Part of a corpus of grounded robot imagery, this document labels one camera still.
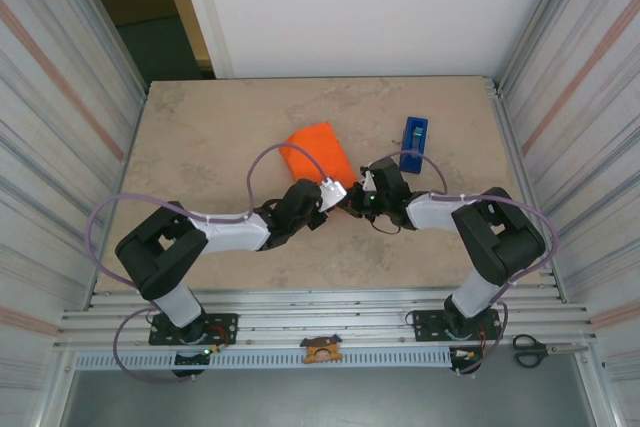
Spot blue tape dispenser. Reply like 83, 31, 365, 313
398, 116, 430, 176

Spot orange cloth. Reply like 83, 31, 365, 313
277, 120, 358, 214

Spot brown cartoon figure decoration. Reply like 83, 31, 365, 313
299, 334, 344, 365

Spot black controller board green light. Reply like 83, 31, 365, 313
171, 346, 224, 379

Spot black controller board orange plugs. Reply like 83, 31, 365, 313
448, 345, 485, 376

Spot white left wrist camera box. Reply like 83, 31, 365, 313
319, 177, 348, 212

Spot thin black right gripper cable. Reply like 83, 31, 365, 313
367, 211, 401, 236

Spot aluminium rail frame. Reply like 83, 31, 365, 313
53, 288, 599, 352

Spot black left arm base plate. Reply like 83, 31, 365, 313
148, 313, 239, 347

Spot aluminium side rail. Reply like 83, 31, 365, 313
87, 80, 151, 309
482, 75, 569, 304

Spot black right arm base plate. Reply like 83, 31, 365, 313
412, 309, 503, 343

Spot white slotted cable duct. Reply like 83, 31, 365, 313
73, 349, 454, 371

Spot white door frame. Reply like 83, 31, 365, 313
172, 0, 235, 80

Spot black-handled scissors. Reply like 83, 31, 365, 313
511, 333, 589, 368

